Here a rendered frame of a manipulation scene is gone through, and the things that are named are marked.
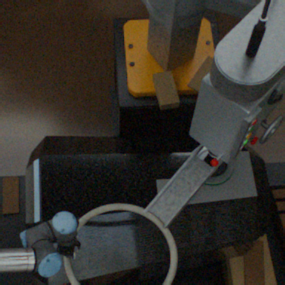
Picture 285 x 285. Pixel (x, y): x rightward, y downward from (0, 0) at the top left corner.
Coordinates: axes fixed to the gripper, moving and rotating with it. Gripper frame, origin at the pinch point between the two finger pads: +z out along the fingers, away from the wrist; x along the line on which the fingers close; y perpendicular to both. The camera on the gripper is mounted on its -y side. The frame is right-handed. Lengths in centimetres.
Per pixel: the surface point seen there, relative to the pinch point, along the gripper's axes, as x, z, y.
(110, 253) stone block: 17.5, 18.4, -8.5
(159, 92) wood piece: 24, 0, -94
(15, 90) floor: -76, 84, -134
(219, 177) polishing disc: 60, -3, -50
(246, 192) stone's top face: 75, 0, -46
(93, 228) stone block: 7.5, 8.5, -15.0
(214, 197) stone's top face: 60, 0, -40
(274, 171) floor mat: 107, 78, -108
